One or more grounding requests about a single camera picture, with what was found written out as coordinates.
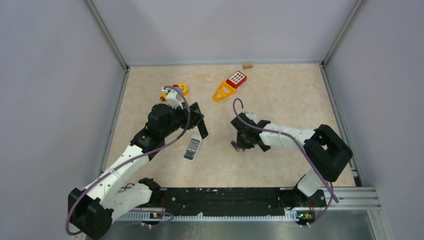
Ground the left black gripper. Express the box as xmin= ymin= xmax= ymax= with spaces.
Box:
xmin=161 ymin=101 xmax=204 ymax=138

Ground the black remote control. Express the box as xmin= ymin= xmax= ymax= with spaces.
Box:
xmin=196 ymin=119 xmax=209 ymax=139

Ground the blue battery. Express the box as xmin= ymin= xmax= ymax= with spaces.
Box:
xmin=230 ymin=141 xmax=239 ymax=152

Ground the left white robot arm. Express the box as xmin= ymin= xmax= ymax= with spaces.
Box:
xmin=65 ymin=102 xmax=208 ymax=240

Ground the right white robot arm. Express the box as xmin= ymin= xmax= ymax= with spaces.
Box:
xmin=230 ymin=112 xmax=353 ymax=206

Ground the white remote control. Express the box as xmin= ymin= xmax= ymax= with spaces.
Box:
xmin=182 ymin=134 xmax=203 ymax=162

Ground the orange toy piece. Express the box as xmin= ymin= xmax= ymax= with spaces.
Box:
xmin=160 ymin=93 xmax=167 ymax=102

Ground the yellow triangle toy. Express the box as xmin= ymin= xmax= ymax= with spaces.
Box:
xmin=212 ymin=81 xmax=237 ymax=102

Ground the red toy block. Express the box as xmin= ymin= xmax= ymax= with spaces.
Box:
xmin=225 ymin=71 xmax=247 ymax=89

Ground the small wooden block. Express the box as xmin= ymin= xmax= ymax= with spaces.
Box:
xmin=242 ymin=62 xmax=253 ymax=70

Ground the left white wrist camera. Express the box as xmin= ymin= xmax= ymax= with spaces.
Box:
xmin=161 ymin=87 xmax=184 ymax=109

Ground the yellow ring toy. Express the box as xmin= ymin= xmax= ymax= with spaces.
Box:
xmin=178 ymin=83 xmax=189 ymax=96

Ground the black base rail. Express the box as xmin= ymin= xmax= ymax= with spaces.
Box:
xmin=123 ymin=187 xmax=327 ymax=225

